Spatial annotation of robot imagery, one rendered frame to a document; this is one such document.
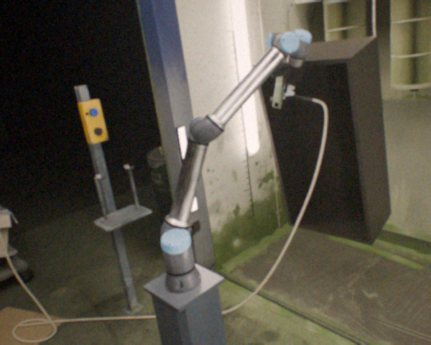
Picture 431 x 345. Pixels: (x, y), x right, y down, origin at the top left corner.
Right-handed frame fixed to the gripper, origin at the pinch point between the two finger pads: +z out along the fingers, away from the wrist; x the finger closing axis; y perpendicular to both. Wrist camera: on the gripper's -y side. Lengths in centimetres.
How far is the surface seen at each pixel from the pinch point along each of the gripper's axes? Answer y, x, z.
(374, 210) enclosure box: 71, -18, 59
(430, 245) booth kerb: 134, 10, 112
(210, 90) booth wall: -48, 49, 39
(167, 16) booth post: -79, 48, -10
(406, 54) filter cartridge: 86, 95, 10
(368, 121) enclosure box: 49.4, -1.2, 6.7
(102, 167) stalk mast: -104, -19, 67
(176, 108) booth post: -66, 22, 39
